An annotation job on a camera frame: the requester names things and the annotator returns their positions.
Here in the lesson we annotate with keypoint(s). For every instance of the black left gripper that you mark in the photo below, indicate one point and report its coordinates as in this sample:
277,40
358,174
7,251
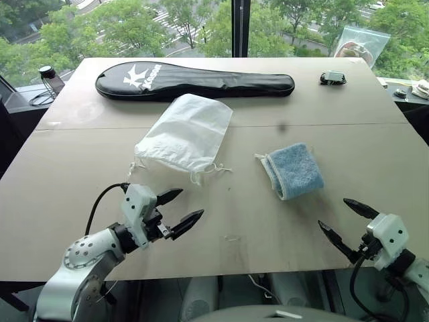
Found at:
155,226

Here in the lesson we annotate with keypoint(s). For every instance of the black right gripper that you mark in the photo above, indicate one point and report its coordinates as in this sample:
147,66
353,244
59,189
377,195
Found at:
368,250

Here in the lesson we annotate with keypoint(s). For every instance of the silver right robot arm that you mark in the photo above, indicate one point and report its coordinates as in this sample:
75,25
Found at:
422,271

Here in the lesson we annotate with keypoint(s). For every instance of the folded blue towel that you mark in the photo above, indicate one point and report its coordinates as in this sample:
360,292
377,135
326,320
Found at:
295,169

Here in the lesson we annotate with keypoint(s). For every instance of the clear zip plastic bag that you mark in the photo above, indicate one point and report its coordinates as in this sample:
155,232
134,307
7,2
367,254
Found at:
363,45

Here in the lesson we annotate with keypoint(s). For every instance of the black racket cover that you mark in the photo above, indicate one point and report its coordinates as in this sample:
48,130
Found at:
201,82

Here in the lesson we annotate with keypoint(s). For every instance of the small black object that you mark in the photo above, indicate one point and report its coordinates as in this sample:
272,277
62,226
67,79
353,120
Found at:
400,94

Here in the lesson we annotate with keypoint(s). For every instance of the small black white device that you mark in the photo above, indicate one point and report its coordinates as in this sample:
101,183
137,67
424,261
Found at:
333,77

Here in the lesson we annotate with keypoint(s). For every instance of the crumpled white item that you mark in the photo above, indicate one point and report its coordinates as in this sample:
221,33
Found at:
421,90

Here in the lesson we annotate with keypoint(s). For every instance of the clear bottle black cap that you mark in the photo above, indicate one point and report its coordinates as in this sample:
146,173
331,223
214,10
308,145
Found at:
50,82

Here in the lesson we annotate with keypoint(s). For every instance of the black side furniture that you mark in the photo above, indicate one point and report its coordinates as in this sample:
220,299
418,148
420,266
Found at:
10,127

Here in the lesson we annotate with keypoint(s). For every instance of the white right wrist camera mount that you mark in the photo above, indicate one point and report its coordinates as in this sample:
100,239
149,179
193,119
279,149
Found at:
390,231

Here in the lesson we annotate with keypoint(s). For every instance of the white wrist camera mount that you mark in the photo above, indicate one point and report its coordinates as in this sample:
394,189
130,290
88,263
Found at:
135,204
390,231

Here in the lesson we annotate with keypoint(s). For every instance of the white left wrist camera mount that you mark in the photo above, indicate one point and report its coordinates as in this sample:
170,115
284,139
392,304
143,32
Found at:
135,204

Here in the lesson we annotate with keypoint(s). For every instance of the black window frame post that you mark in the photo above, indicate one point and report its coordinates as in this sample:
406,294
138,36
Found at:
240,27

